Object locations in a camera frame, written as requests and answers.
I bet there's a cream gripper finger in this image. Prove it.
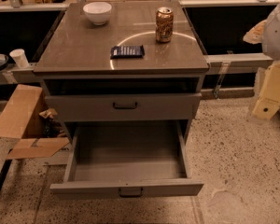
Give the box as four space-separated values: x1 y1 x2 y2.
251 61 280 120
243 20 266 44

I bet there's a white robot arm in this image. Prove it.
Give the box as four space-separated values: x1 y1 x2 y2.
243 3 280 122

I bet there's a grey drawer cabinet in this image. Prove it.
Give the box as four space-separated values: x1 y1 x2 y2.
33 1 210 147

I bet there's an open grey middle drawer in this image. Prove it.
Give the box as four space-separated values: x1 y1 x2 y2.
50 120 203 199

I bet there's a closed grey top drawer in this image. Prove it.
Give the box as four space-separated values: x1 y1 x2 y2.
46 93 201 122

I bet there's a gold soda can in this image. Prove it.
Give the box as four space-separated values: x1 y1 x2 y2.
156 7 174 43

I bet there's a white ceramic bowl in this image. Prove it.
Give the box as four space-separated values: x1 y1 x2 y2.
83 2 112 25

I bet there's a white paper cup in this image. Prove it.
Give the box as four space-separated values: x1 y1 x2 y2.
9 49 29 68

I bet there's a brown cardboard box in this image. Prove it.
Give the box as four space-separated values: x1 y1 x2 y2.
0 84 70 160

